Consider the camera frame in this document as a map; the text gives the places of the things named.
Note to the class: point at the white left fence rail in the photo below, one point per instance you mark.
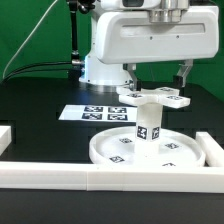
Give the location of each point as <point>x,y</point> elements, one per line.
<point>5,138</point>

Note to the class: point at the white marker sheet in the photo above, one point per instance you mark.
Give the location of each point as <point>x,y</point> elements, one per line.
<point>98,113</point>

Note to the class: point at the black camera stand pole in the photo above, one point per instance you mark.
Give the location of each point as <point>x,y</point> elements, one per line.
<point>73,7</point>

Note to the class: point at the white right fence rail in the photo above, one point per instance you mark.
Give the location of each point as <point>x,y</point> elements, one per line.
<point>213,151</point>

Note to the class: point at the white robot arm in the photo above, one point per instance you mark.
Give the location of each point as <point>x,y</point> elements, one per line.
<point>104,76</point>

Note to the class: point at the white cross-shaped table base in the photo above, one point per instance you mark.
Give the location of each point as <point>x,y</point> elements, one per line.
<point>165,96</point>

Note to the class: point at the white round table top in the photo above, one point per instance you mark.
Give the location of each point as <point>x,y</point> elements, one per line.
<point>115,147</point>

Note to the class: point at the white fence rail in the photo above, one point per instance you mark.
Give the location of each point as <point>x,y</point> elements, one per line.
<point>90,177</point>
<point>5,138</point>
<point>213,151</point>

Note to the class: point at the white front fence rail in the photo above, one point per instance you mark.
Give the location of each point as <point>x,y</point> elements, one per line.
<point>90,177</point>

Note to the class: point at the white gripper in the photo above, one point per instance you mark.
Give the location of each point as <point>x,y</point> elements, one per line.
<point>130,37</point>

